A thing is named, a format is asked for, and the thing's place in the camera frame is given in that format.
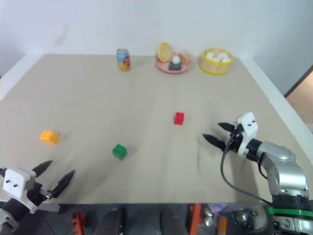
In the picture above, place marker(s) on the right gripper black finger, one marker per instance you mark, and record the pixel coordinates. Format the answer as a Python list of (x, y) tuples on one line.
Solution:
[(227, 127), (215, 142)]

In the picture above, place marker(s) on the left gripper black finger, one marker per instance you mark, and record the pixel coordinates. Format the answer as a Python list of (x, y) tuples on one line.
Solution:
[(42, 168), (63, 183)]

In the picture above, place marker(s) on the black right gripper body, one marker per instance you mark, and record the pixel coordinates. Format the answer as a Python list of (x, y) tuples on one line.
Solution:
[(235, 142)]

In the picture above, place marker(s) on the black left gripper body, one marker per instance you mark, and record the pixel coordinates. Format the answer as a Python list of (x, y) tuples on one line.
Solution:
[(36, 194)]

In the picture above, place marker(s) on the yellow toy block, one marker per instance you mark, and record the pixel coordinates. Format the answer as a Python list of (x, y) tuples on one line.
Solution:
[(49, 137)]

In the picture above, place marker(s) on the red toy block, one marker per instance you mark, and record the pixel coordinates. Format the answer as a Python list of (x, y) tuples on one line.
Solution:
[(179, 118)]

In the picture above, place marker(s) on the green toy block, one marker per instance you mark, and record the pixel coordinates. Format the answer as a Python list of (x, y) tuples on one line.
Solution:
[(119, 151)]

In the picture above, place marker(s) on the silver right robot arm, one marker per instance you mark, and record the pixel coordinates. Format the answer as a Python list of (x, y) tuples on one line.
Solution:
[(288, 171)]

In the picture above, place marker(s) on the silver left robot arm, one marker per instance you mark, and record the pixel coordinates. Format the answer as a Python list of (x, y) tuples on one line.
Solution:
[(9, 215)]

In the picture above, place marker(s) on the orange black clamp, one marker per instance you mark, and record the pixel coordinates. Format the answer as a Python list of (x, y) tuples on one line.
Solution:
[(78, 221)]

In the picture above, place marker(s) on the yellow round basket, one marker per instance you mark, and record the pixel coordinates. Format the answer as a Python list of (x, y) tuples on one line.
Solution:
[(215, 67)]

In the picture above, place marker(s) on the white bun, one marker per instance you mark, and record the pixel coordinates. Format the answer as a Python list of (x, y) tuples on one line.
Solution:
[(216, 59), (222, 55), (226, 59)]

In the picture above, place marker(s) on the orange metal bar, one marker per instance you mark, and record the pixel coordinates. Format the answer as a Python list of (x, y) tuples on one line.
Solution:
[(195, 216)]

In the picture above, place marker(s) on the shiny dark round dome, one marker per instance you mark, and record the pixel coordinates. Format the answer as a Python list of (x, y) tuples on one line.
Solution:
[(249, 219)]

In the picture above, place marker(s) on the grey egg holder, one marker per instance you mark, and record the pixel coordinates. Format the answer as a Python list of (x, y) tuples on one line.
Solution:
[(175, 67)]

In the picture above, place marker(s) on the orange bread roll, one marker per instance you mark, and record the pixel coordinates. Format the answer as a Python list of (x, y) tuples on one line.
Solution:
[(185, 58)]

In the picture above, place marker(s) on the beige table cloth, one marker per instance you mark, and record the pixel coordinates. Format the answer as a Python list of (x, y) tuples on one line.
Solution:
[(146, 98)]

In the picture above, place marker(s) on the orange strip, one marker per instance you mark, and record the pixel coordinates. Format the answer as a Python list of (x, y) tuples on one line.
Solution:
[(222, 225)]

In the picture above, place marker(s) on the white egg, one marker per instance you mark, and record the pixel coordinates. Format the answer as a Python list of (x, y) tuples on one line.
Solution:
[(176, 60)]

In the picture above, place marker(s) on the pink plate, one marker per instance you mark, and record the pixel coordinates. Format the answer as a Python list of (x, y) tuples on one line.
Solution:
[(162, 68)]

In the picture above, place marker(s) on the round yellow bread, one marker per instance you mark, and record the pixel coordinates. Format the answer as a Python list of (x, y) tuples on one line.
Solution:
[(164, 52)]

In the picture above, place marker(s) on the blue orange drink can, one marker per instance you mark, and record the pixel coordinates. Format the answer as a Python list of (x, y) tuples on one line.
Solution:
[(124, 60)]

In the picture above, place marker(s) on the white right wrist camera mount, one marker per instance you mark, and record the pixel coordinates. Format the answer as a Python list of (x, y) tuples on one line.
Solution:
[(249, 127)]

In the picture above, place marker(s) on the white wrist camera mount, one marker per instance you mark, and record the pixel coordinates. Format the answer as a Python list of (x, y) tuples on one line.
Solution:
[(249, 127), (14, 182)]

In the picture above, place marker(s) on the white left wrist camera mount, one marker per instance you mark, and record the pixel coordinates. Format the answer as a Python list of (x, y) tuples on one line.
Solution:
[(14, 182)]

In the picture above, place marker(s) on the dark brown wall skirting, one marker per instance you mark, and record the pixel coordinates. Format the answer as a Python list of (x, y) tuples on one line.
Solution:
[(302, 78)]

